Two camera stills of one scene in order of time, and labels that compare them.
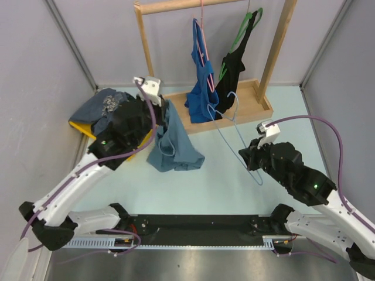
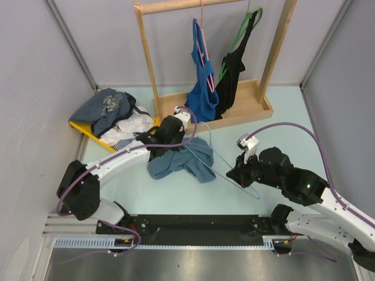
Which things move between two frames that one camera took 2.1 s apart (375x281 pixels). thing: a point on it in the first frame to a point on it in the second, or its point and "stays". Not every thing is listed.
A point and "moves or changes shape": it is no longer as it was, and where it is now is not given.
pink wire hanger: x=205 y=44 stays
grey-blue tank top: x=174 y=149 moves or changes shape
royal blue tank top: x=202 y=99 stays
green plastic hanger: x=249 y=17 stays
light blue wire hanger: x=235 y=113 to x=211 y=142
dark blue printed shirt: x=100 y=110 stays
